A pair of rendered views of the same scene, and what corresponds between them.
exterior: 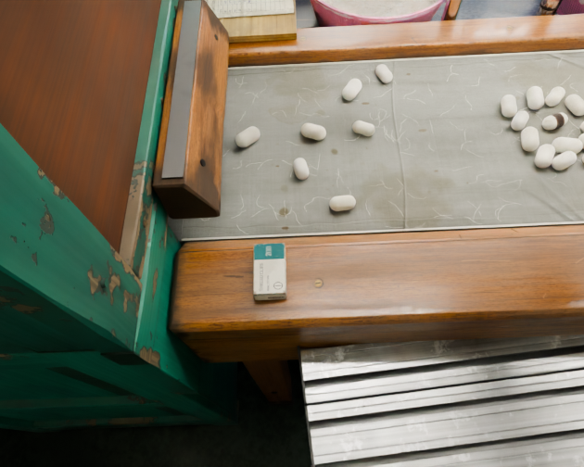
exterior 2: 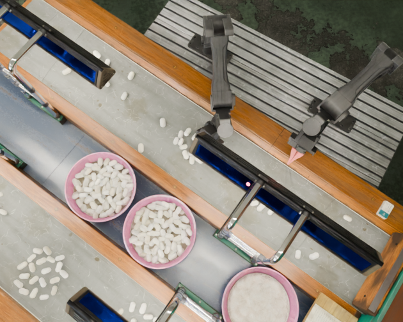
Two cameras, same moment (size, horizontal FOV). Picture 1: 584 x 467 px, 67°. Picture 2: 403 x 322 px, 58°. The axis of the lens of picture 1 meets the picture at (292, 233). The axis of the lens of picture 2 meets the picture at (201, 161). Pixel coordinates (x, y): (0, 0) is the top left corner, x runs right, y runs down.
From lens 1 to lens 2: 1.23 m
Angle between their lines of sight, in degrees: 41
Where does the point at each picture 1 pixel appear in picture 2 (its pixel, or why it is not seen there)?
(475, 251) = (327, 177)
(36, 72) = not seen: outside the picture
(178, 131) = not seen: outside the picture
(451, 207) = (316, 195)
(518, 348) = not seen: hidden behind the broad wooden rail
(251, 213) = (373, 236)
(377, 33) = (289, 271)
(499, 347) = not seen: hidden behind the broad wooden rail
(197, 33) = (377, 292)
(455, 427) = (347, 153)
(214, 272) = (398, 221)
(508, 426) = (335, 145)
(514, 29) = (242, 235)
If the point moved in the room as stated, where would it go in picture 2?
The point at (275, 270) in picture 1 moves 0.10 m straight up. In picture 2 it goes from (385, 207) to (399, 204)
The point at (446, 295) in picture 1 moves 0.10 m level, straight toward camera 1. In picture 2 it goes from (343, 174) to (369, 170)
